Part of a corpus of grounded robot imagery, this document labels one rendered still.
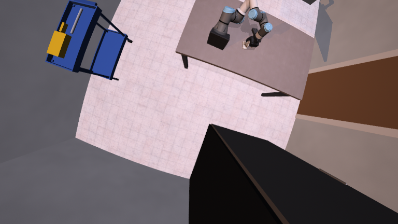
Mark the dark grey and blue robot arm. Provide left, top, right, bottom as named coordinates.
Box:
left=213, top=0, right=273, bottom=39

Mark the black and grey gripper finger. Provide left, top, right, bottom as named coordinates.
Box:
left=245, top=37, right=250, bottom=47

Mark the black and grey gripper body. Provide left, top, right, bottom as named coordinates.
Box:
left=249, top=33, right=261, bottom=47

